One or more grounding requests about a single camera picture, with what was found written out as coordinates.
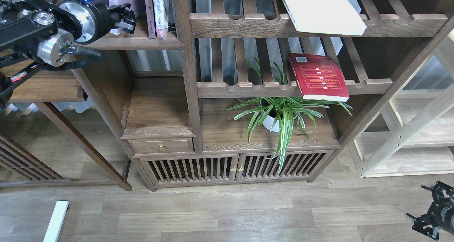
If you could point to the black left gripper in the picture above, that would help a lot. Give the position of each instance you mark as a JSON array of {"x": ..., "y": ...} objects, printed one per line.
[{"x": 96, "y": 18}]

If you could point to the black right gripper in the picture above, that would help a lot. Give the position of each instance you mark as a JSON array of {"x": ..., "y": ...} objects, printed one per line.
[{"x": 440, "y": 213}]

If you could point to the white book with green cover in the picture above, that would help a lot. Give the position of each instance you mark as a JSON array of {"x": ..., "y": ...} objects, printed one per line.
[{"x": 334, "y": 17}]

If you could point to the white robot base bar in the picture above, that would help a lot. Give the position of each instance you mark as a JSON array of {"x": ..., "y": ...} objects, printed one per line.
[{"x": 56, "y": 221}]

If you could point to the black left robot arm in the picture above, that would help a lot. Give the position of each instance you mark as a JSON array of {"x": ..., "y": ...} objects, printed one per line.
[{"x": 54, "y": 35}]

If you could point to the light wooden shelf rack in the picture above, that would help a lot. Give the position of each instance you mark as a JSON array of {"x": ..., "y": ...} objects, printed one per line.
[{"x": 417, "y": 138}]

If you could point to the white pink upright book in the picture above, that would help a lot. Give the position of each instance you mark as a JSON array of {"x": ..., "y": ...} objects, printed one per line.
[{"x": 161, "y": 18}]

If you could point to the thin mauve upright book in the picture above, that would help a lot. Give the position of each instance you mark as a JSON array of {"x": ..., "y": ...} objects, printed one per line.
[{"x": 150, "y": 18}]

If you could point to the dark upright book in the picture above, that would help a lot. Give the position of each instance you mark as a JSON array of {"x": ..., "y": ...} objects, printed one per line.
[{"x": 170, "y": 17}]

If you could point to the dark wooden bookshelf cabinet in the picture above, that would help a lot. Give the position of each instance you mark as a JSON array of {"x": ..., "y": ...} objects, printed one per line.
[{"x": 175, "y": 91}]

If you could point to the brass drawer knob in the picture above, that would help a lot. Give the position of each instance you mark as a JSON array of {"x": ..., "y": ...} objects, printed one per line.
[{"x": 162, "y": 148}]

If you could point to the red hardcover book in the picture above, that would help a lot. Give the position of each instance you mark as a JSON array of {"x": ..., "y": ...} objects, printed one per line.
[{"x": 318, "y": 77}]

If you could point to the white plant pot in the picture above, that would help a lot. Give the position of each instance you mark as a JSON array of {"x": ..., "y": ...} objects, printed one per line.
[{"x": 274, "y": 121}]

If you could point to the green spider plant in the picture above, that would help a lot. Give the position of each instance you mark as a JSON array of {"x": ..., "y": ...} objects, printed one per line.
[{"x": 305, "y": 121}]

